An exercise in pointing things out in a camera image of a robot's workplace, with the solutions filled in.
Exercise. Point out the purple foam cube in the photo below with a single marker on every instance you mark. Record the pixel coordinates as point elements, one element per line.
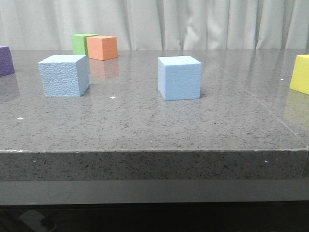
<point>6,62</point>

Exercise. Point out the green foam cube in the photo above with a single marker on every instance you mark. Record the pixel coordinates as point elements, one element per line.
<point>79,43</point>

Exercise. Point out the white curtain backdrop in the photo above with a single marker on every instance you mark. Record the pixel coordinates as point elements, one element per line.
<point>157,24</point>

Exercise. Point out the orange foam cube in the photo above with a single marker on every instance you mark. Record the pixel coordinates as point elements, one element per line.
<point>102,47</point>

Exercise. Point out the smooth light blue foam cube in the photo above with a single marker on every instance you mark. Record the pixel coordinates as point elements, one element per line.
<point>179,78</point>

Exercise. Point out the textured light blue foam cube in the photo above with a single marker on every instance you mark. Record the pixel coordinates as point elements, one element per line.
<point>64,75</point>

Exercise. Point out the yellow foam cube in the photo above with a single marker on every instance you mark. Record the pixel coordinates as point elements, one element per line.
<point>300,77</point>

